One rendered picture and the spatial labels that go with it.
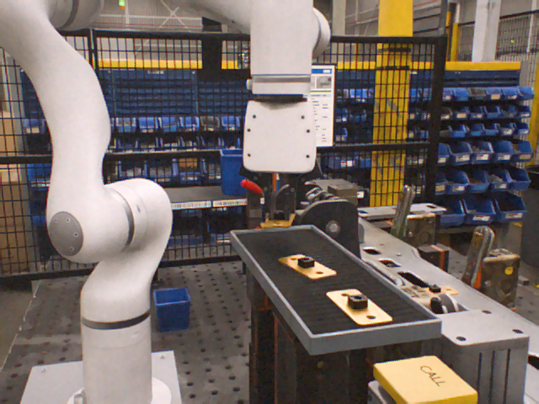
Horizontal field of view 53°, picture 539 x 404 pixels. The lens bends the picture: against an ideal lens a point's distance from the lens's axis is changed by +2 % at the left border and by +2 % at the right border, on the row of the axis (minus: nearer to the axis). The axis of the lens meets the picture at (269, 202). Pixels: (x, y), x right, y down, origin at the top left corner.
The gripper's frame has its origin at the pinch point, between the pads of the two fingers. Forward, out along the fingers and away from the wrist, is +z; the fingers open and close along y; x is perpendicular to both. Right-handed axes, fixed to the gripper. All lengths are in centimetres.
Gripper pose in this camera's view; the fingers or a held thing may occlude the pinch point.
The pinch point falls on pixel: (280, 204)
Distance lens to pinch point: 78.8
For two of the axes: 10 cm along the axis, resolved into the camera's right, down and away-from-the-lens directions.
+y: 9.9, 0.4, -1.4
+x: 1.5, -2.2, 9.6
